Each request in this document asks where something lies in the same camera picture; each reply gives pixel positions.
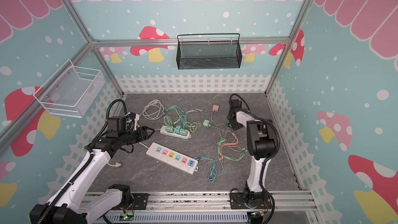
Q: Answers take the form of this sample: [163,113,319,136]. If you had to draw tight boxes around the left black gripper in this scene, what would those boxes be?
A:
[119,125,155,146]

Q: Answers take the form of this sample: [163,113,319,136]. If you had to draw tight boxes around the green charger plug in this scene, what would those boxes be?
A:
[180,129,190,139]
[165,125,174,133]
[202,119,211,128]

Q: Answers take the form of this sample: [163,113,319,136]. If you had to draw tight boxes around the teal charger plug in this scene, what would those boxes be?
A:
[174,125,181,135]

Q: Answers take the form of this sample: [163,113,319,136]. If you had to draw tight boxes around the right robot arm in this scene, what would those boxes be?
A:
[227,93,280,207]

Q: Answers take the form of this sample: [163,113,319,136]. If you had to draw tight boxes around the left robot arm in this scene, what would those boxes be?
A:
[29,99,155,224]

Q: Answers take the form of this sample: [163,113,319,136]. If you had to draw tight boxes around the pink charger plug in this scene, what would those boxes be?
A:
[212,105,219,112]

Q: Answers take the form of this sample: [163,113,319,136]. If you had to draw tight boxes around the small white blue power strip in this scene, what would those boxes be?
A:
[160,125,192,140]

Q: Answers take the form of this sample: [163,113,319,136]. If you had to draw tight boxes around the large white multicolour power strip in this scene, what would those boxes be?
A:
[146,143,198,175]

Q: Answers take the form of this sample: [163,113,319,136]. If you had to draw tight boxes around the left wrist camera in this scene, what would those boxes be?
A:
[125,112,140,131]

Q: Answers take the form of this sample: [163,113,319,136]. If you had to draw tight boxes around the coiled white power cord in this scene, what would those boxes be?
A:
[141,99,164,121]

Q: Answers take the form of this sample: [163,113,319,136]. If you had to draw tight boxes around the tangled green charging cables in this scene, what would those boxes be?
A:
[163,105,248,183]

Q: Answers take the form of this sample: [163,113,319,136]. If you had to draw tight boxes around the black mesh wall basket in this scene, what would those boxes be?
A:
[176,33,243,69]

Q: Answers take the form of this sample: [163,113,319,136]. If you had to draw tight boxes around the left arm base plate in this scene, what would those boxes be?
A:
[123,193,149,211]

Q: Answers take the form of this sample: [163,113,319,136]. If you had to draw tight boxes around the white mesh wall basket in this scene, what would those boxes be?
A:
[33,60,106,118]

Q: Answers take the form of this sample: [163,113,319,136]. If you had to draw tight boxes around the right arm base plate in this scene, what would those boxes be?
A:
[229,191,272,209]

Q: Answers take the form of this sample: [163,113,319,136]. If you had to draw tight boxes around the aluminium front rail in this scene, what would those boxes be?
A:
[95,190,322,224]

